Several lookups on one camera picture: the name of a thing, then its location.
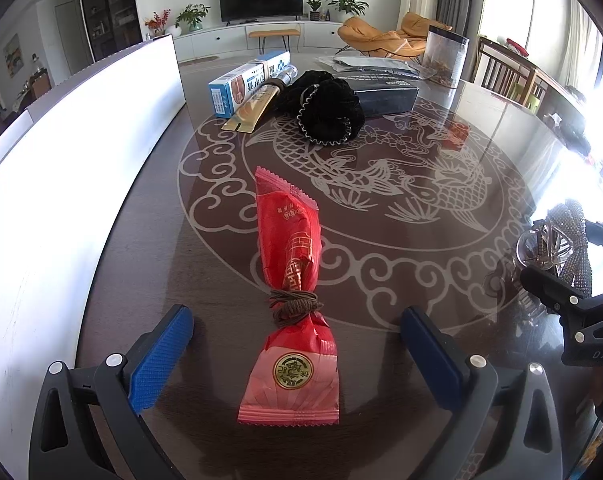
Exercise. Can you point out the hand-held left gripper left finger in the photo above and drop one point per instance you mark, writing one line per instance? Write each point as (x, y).
(161, 355)

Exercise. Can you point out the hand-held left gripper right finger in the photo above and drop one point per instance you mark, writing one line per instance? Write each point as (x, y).
(434, 360)

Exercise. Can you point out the silver rhinestone hair claw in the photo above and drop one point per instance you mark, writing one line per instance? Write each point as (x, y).
(579, 240)

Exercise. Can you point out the red snack packet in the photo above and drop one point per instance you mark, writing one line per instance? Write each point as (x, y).
(286, 240)

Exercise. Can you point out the black box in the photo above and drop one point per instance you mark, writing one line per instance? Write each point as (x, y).
(386, 95)

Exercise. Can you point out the metallic cosmetic tube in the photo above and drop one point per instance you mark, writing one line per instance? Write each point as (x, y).
(254, 107)

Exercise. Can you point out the black scrunchie with silver trim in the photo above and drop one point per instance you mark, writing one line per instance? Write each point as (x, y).
(326, 110)

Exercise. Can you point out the dark patterned desktop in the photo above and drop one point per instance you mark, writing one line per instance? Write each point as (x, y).
(216, 285)

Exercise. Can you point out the wooden dining chair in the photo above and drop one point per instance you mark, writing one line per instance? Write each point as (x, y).
(496, 67)

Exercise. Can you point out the white board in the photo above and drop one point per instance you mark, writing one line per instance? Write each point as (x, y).
(81, 160)

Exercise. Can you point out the clear plastic jar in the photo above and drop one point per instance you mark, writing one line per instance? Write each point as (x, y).
(444, 55)

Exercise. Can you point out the blue and white medicine box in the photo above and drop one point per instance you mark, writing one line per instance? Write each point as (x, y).
(221, 97)

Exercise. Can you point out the orange lounge chair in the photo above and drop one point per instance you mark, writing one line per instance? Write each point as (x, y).
(416, 25)
(366, 35)

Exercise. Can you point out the white TV cabinet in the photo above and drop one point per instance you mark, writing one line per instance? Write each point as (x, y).
(216, 40)

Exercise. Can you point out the white round vase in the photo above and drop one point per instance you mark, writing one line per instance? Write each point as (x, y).
(175, 30)

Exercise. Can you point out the red flowers in vase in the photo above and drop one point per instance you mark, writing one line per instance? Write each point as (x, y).
(156, 22)

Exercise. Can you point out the framed painting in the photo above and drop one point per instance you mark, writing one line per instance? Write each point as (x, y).
(11, 55)

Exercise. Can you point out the wooden bench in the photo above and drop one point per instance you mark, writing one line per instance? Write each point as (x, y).
(274, 32)

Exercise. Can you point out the green potted plant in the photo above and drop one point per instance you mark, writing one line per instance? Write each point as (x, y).
(194, 15)

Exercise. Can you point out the leafy potted plant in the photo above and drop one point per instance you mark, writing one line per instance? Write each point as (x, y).
(349, 5)

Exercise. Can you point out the dark display cabinet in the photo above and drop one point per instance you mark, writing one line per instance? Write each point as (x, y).
(106, 5)

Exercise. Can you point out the small potted plant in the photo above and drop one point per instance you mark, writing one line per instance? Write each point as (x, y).
(315, 7)

